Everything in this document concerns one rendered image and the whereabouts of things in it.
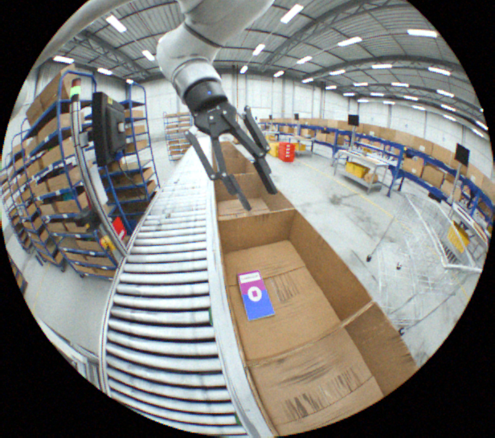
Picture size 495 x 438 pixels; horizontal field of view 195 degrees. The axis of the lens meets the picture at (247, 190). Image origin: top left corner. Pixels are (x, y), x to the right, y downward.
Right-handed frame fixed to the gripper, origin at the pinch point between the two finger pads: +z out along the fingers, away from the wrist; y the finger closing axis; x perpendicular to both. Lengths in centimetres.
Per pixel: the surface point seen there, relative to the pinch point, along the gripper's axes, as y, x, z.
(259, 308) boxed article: 13.3, -4.9, 31.1
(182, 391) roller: 52, 10, 42
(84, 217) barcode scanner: 62, -29, -21
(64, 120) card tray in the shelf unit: 77, -43, -95
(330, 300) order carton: -4.7, 1.7, 41.7
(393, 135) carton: -454, -103, 88
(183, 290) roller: 39, -29, 27
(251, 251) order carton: 5.3, -25.7, 25.3
